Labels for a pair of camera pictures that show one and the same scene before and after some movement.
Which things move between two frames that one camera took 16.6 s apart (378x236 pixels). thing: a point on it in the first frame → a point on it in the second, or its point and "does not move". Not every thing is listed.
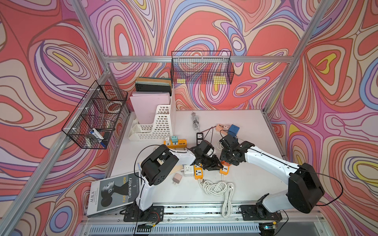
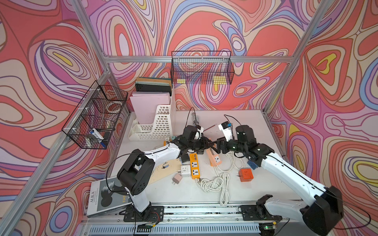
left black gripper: [213, 164] → [203, 144]
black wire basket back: [201, 67] does not move
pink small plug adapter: [176, 178] does not move
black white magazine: [113, 194] does not move
